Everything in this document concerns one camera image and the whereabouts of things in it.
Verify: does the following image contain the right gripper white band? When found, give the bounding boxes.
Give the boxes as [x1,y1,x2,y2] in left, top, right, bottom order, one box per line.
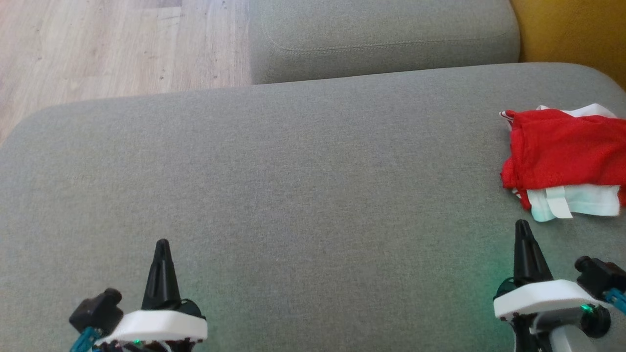
[493,219,612,352]

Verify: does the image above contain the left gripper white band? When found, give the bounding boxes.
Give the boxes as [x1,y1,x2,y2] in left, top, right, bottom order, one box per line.
[93,239,208,352]

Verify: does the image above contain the red jersey number 23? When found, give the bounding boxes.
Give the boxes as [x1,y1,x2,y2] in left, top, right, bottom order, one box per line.
[501,110,626,223]

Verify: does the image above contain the red shorts white trim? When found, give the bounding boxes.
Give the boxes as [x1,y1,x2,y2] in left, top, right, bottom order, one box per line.
[499,104,619,129]

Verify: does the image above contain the yellow and grey sofa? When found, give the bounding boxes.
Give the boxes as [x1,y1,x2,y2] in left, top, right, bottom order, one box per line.
[0,63,626,352]

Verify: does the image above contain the yellow sofa backrest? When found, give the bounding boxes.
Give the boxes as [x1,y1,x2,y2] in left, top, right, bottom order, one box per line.
[510,0,626,91]

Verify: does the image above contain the grey sofa seat cushion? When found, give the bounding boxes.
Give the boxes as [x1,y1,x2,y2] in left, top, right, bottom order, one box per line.
[249,0,520,85]

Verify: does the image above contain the right camera blue cable plug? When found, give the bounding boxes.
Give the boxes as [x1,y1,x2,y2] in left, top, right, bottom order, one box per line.
[604,287,626,314]

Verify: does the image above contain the camera blue cable plug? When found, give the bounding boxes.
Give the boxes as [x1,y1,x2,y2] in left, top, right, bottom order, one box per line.
[604,287,626,314]
[69,327,102,352]

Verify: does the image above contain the left camera blue cable plug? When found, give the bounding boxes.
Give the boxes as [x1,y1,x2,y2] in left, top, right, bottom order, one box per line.
[69,327,102,352]

